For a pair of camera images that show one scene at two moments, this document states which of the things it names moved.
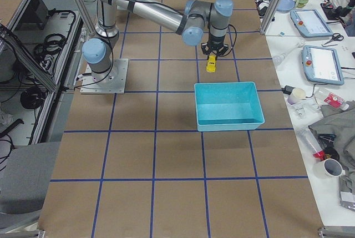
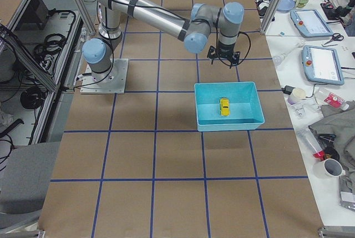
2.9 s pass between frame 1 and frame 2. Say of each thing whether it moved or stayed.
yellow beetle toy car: moved
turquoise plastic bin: stayed
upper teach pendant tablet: stayed
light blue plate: stayed
